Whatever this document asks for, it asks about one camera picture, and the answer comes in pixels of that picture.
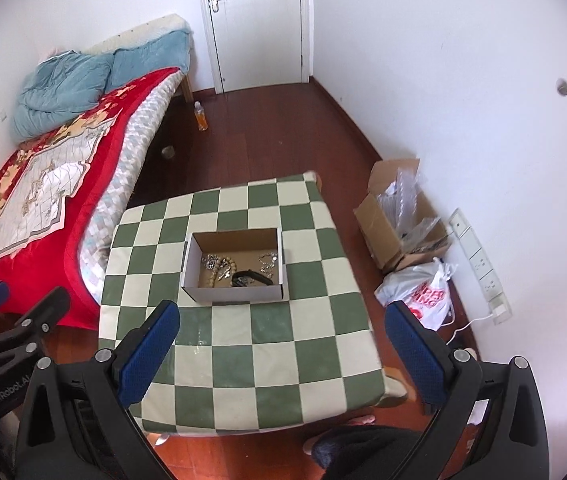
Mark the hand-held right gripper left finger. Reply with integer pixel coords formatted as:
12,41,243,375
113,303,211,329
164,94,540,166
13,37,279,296
14,300,181,480

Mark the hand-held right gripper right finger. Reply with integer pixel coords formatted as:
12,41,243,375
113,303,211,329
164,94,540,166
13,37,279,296
385,300,550,480

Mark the white cardboard box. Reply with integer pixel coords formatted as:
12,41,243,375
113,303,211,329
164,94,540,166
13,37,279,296
181,227,290,304

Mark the wooden bead bracelet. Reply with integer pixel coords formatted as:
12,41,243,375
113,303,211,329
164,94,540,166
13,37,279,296
203,256,240,288

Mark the black wristband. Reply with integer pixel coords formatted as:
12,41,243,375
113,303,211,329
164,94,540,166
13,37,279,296
232,269,270,288

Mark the white printed plastic bag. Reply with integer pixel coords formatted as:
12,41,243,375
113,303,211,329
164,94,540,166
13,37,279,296
374,257,459,331

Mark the white power strip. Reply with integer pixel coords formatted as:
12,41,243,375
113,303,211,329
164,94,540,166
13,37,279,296
448,208,513,324

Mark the brown cardboard box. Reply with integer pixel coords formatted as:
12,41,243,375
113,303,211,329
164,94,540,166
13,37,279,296
353,158,453,273

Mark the green checkered tablecloth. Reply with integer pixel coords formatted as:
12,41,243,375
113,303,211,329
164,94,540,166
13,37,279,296
97,171,409,438

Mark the person's foot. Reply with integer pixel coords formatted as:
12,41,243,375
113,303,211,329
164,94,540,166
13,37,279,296
303,414,377,456

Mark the clear bubble wrap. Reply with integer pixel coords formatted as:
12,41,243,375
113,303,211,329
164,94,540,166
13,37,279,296
376,167,451,256

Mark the bed with red blanket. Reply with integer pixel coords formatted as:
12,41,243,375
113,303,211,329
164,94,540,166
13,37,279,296
0,67,184,331

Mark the blue quilt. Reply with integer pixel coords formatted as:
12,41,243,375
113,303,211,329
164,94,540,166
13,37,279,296
10,27,194,143

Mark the cream mattress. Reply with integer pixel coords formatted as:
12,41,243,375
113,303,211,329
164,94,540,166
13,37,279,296
83,14,194,56

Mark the white door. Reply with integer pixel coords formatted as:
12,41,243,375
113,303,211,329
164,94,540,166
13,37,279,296
196,0,311,95

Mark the white charger cable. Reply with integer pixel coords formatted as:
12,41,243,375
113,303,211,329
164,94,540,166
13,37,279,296
446,315,494,346

